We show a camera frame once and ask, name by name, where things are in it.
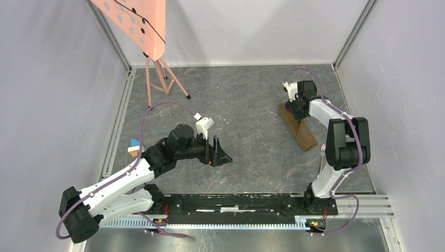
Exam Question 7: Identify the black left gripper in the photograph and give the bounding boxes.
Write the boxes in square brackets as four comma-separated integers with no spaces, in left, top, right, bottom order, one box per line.
[176,132,232,167]

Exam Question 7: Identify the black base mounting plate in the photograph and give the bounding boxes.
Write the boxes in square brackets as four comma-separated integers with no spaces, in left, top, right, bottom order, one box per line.
[144,193,338,225]

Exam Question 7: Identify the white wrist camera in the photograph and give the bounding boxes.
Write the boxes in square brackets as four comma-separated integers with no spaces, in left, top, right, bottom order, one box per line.
[282,81,299,102]
[193,113,214,140]

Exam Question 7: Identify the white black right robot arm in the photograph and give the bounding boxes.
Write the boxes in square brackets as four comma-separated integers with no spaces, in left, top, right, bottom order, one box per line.
[283,80,370,214]

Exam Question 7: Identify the silver fork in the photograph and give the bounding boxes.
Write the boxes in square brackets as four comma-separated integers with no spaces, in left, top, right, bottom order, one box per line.
[317,143,326,177]

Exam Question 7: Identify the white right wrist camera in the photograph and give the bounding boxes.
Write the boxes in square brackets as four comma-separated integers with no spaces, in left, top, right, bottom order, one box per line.
[282,81,299,102]

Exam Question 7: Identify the blue white wooden block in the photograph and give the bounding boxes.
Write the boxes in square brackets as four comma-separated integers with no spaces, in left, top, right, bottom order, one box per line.
[128,139,145,158]

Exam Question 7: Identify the pink music stand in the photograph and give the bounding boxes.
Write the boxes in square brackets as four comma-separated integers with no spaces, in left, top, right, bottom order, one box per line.
[92,0,191,106]

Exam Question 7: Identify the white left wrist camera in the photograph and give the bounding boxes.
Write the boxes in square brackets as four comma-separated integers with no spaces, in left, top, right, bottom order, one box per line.
[193,113,214,140]

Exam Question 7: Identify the aluminium frame rail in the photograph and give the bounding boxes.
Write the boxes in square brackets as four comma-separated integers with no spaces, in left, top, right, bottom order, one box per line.
[87,1,132,182]

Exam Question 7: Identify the brown cloth napkin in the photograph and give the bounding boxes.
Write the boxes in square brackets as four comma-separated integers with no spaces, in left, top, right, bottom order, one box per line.
[278,103,317,151]

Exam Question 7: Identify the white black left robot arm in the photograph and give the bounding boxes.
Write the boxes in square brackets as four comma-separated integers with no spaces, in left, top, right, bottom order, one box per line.
[56,124,232,244]

